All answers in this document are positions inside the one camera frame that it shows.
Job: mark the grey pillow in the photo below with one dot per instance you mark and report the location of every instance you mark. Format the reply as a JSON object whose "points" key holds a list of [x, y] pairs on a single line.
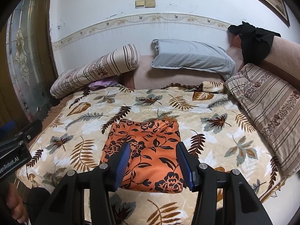
{"points": [[176, 54]]}

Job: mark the black cloth on headboard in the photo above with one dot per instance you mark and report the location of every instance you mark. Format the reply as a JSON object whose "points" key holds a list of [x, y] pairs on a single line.
{"points": [[256, 42]]}

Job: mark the striped floral pillow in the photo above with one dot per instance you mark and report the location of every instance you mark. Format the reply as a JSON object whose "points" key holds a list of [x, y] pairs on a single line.
{"points": [[273, 106]]}

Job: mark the cream leaf-patterned blanket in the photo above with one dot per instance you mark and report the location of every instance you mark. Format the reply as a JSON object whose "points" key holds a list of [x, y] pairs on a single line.
{"points": [[212, 126]]}

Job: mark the person's left hand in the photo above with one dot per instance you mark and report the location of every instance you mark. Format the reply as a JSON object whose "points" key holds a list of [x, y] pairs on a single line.
{"points": [[15, 204]]}

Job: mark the beige wall switch plates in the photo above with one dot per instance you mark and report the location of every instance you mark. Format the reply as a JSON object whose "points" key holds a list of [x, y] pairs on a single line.
{"points": [[145, 3]]}

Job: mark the wooden glass-panel door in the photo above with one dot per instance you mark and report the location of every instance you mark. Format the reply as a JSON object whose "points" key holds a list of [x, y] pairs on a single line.
{"points": [[27, 63]]}

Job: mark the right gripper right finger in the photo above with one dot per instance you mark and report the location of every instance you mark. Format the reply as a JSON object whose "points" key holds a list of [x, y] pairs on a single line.
{"points": [[223, 198]]}

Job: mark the orange black floral garment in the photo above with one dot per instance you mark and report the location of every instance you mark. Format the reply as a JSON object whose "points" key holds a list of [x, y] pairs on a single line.
{"points": [[152, 165]]}

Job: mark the purple cloth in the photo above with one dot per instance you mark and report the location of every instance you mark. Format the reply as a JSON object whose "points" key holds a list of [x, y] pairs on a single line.
{"points": [[103, 83]]}

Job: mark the striped bolster pillow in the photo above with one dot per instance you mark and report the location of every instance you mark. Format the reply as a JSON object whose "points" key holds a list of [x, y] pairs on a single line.
{"points": [[114, 63]]}

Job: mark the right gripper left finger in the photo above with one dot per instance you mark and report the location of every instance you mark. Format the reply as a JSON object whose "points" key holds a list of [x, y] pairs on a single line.
{"points": [[66, 203]]}

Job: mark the pink bed sheet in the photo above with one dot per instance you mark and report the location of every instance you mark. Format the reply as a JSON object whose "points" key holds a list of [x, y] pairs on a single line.
{"points": [[147, 77]]}

